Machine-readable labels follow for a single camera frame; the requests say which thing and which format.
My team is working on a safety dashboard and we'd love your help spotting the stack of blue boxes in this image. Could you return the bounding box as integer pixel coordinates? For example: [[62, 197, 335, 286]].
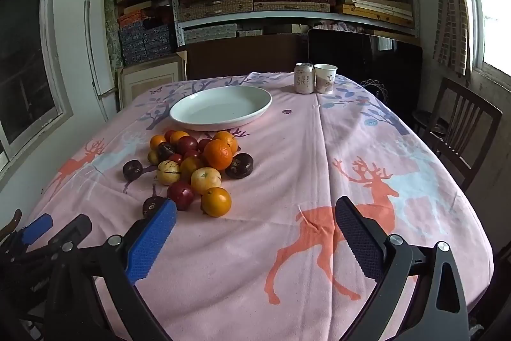
[[118, 10, 176, 66]]

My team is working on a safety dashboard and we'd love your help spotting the red plum front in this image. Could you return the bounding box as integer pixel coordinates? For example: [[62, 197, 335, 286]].
[[167, 181, 195, 211]]

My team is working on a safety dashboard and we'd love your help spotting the white round plate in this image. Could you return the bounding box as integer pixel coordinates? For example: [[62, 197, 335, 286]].
[[169, 86, 273, 132]]

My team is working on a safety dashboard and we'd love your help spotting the dark wooden cabinet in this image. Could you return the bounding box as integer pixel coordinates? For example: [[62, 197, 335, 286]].
[[178, 34, 308, 80]]

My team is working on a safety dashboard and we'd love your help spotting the striped cream pepino melon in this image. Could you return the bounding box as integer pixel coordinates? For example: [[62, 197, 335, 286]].
[[157, 160, 181, 186]]

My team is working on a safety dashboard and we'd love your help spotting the curtain by right window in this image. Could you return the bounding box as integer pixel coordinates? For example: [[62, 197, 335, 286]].
[[433, 0, 471, 79]]

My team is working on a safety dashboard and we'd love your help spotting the red plum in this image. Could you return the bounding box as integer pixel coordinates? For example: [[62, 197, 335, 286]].
[[167, 181, 195, 211], [176, 135, 198, 156]]

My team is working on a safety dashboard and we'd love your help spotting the small orange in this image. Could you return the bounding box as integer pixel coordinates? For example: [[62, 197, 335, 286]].
[[150, 135, 166, 151]]

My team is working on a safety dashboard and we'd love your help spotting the framed picture leaning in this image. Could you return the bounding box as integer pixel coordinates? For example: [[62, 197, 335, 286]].
[[117, 51, 188, 110]]

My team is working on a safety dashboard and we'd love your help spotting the large orange mandarin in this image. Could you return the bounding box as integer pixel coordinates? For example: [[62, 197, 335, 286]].
[[203, 139, 233, 170]]

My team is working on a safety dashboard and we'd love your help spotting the pink deer pattern tablecloth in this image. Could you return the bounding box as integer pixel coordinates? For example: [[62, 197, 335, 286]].
[[32, 73, 494, 340]]

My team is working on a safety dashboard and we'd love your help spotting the dark wooden chair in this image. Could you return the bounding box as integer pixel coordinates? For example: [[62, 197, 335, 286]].
[[413, 77, 502, 191]]

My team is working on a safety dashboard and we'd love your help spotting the pink drink can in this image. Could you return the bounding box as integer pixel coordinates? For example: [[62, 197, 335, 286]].
[[294, 62, 314, 94]]

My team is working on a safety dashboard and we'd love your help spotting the white board leaning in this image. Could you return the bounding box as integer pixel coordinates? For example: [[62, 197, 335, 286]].
[[84, 0, 117, 122]]

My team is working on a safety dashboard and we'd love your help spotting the pale yellow apple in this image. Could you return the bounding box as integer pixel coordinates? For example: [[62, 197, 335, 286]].
[[191, 167, 222, 196]]

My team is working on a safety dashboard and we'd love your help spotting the window with white frame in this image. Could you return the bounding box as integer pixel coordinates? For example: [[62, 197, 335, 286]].
[[1, 0, 73, 179]]

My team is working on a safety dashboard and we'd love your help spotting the white paper cup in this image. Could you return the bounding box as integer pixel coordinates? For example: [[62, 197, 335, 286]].
[[314, 64, 338, 94]]

